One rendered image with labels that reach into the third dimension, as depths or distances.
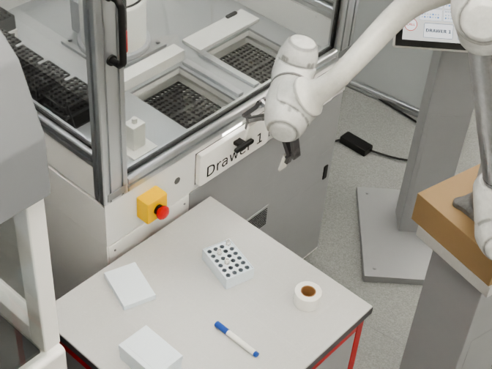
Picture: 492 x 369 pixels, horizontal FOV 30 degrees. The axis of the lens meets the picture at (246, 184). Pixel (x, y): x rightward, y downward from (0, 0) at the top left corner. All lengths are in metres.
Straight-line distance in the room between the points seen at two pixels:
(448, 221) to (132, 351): 0.92
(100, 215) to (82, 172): 0.12
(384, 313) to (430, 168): 0.56
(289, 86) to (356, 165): 1.81
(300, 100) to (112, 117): 0.44
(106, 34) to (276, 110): 0.44
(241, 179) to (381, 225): 1.04
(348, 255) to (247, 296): 1.26
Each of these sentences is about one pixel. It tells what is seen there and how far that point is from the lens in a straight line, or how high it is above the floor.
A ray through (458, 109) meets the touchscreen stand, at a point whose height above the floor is 0.65.
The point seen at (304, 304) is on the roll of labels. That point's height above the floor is 0.79.
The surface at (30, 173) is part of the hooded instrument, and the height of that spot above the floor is 1.44.
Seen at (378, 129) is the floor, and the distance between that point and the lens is 4.20.
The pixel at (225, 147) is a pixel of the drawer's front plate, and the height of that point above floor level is 0.91.
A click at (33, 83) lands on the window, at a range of 2.36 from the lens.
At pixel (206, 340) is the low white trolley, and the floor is 0.76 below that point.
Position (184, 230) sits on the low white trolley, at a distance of 2.52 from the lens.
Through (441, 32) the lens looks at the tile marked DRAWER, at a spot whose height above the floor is 1.00.
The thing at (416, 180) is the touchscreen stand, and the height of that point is 0.31.
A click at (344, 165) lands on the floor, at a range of 3.97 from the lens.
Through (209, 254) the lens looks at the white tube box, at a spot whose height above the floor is 0.80.
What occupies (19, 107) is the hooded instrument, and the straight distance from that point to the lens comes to 1.62.
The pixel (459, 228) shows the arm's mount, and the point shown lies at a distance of 2.52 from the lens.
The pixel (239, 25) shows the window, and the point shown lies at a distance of 2.42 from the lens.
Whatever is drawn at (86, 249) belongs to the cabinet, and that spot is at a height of 0.72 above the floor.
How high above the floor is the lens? 2.54
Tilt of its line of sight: 42 degrees down
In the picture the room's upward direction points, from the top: 5 degrees clockwise
